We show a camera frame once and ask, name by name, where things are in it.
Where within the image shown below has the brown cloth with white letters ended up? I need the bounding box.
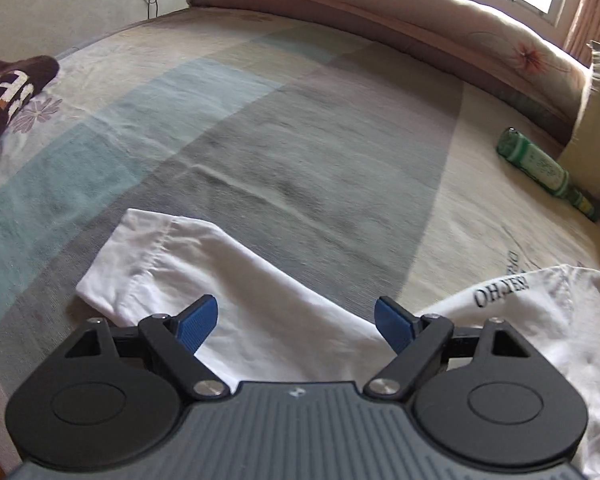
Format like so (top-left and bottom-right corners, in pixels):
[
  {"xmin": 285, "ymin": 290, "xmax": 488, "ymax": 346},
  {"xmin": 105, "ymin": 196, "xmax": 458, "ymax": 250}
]
[{"xmin": 0, "ymin": 55, "xmax": 61, "ymax": 161}]

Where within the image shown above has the white printed t-shirt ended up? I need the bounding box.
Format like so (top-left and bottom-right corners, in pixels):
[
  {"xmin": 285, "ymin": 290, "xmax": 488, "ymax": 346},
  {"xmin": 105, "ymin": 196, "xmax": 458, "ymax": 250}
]
[{"xmin": 75, "ymin": 207, "xmax": 600, "ymax": 480}]

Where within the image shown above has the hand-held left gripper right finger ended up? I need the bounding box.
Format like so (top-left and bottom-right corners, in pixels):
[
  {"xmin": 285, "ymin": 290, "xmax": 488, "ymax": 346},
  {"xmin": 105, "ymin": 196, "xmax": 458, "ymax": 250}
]
[{"xmin": 364, "ymin": 296, "xmax": 532, "ymax": 404}]

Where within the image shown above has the folded pink floral quilt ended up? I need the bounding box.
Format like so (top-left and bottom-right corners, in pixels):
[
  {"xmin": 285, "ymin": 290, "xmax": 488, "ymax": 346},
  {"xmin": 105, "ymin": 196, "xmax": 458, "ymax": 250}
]
[{"xmin": 186, "ymin": 0, "xmax": 593, "ymax": 136}]

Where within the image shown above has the green glass bottle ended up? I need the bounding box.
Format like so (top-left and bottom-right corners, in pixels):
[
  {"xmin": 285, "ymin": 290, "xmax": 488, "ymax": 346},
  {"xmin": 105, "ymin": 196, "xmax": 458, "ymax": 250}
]
[{"xmin": 496, "ymin": 127, "xmax": 598, "ymax": 222}]

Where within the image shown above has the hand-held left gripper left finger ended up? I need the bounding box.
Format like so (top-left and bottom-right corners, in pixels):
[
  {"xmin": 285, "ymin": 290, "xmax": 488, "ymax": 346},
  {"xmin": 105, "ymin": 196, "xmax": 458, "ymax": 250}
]
[{"xmin": 64, "ymin": 294, "xmax": 231, "ymax": 403}]

